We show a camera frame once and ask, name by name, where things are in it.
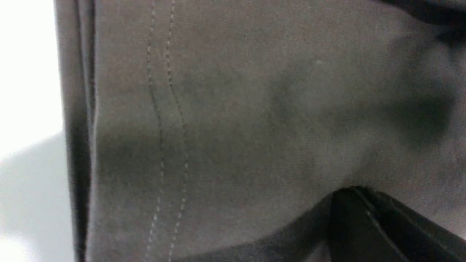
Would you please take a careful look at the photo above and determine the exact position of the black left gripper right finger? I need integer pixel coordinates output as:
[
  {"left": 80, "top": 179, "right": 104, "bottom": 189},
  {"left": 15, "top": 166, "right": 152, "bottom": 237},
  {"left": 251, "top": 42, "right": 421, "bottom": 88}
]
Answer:
[{"left": 354, "top": 186, "right": 466, "bottom": 262}]

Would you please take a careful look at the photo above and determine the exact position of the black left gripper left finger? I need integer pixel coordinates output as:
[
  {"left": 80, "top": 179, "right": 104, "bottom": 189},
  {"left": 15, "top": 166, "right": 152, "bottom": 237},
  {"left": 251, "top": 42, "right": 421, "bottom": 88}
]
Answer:
[{"left": 328, "top": 187, "right": 408, "bottom": 262}]

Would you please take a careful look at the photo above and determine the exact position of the dark gray long-sleeved shirt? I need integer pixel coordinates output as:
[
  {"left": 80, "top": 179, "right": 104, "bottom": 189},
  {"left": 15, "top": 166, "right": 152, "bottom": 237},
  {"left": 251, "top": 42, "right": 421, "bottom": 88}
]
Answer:
[{"left": 54, "top": 0, "right": 465, "bottom": 262}]

